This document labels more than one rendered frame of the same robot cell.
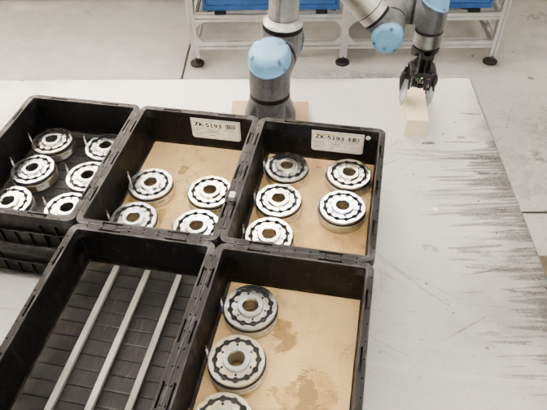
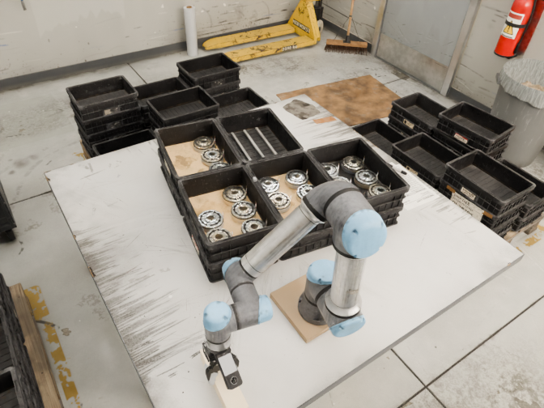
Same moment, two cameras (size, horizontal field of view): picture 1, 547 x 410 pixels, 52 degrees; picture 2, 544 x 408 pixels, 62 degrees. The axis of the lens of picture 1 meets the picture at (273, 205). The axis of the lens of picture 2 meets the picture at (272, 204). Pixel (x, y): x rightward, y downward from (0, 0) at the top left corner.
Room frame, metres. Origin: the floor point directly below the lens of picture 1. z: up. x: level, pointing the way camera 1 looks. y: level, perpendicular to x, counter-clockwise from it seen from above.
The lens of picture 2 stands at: (2.00, -0.76, 2.13)
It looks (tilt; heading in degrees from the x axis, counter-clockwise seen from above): 43 degrees down; 141
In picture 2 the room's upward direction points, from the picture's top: 4 degrees clockwise
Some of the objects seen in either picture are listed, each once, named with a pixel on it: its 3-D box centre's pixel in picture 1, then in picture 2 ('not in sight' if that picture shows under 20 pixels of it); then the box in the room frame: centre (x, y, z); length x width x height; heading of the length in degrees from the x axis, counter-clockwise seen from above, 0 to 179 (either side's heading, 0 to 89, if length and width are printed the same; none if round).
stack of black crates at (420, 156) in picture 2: not in sight; (422, 174); (0.78, 1.48, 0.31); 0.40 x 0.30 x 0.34; 177
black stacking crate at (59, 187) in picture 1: (57, 170); (354, 178); (1.00, 0.51, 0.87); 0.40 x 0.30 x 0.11; 168
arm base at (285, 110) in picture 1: (269, 103); (319, 299); (1.36, 0.00, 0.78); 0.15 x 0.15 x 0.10
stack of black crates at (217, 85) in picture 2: not in sight; (210, 91); (-0.81, 0.81, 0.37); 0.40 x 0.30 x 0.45; 87
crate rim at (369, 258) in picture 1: (309, 184); (227, 203); (0.87, -0.08, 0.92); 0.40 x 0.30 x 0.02; 168
